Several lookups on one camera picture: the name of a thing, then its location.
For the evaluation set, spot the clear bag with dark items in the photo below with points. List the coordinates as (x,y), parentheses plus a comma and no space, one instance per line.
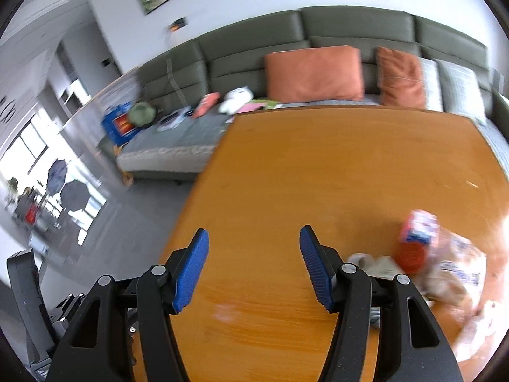
(173,119)

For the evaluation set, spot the green leather sofa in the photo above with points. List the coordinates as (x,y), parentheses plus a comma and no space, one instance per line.
(246,55)

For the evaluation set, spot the black wall outlet with charger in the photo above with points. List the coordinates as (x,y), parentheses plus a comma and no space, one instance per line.
(177,24)

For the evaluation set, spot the pink and green papers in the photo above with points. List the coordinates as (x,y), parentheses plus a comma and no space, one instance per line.
(258,106)

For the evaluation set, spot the narrow grey quilted pillow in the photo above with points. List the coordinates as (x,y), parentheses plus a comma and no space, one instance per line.
(432,85)

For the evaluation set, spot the pink and blue carton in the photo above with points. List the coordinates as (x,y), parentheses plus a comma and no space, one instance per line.
(419,227)

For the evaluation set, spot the pink plush toy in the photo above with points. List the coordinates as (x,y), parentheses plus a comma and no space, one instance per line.
(206,105)

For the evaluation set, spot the blue shopping bag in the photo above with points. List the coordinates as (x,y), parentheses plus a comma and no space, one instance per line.
(117,125)

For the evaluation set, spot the pale rubber band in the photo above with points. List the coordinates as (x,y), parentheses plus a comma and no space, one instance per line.
(473,184)

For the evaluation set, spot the large orange pillow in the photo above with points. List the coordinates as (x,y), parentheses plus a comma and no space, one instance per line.
(314,73)

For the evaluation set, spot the wide grey quilted pillow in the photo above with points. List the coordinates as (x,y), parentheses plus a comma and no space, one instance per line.
(461,89)

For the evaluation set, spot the grey fringed sofa cover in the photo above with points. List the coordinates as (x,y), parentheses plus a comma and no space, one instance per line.
(171,147)

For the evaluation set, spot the green hat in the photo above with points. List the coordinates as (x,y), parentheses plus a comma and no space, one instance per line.
(141,113)

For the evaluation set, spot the white plush toy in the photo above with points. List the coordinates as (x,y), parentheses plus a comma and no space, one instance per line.
(235,99)

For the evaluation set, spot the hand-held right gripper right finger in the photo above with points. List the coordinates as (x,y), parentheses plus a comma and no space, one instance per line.
(314,266)

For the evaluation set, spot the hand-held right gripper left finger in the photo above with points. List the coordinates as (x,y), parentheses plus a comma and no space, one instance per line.
(191,270)

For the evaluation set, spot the small orange pillow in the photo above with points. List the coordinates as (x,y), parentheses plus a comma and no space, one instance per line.
(399,77)

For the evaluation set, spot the grey quilted sofa cover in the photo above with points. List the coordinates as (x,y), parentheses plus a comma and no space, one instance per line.
(497,143)

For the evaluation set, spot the bagged bread loaf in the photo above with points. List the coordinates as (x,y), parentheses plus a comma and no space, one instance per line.
(457,274)

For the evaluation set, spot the clear plastic bag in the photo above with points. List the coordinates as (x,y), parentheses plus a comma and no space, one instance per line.
(481,326)

